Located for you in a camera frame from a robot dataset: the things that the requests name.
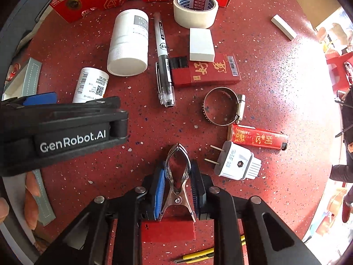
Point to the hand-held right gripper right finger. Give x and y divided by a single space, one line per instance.
194 193

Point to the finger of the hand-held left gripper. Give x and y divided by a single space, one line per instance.
82 107
41 98

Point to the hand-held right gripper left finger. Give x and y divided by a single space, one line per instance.
158 196

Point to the metal spring clip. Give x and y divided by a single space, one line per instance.
176 171

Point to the red cigarette box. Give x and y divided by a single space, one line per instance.
209 74

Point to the white eraser block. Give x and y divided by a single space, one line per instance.
202 45

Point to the person's left hand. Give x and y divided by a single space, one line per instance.
32 198

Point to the small white labelled bottle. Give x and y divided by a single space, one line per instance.
91 85

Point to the small flat red box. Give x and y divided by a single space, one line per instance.
168 230

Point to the white power plug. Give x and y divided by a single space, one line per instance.
234 162

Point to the yellow utility knife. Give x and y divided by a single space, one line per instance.
198 256

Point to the large white plastic bottle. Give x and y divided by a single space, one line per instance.
128 44

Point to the red lighter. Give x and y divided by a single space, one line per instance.
253 138

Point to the black white marker pen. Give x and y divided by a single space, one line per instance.
161 47

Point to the masking tape roll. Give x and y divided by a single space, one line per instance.
194 15

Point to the black tripod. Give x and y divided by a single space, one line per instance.
343 102

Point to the long white block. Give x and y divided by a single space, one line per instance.
284 27

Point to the red plastic chair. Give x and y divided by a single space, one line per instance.
337 63

